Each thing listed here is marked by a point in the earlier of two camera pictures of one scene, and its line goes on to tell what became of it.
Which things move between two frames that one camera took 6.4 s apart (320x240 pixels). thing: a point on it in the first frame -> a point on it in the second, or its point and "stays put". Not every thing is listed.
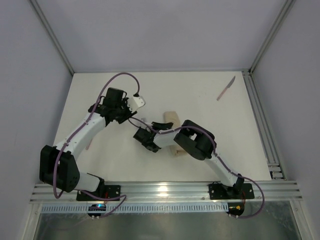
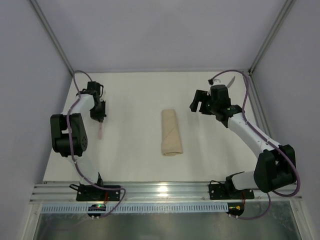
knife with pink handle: [230, 84] stays put
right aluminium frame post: [288, 6] stays put
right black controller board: [235, 208] stays put
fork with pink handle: [89, 144] -> [100, 130]
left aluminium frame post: [52, 35] stays put
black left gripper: [122, 113] -> [98, 114]
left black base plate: [109, 191] stays put
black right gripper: [146, 139] -> [203, 105]
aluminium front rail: [153, 192] stays put
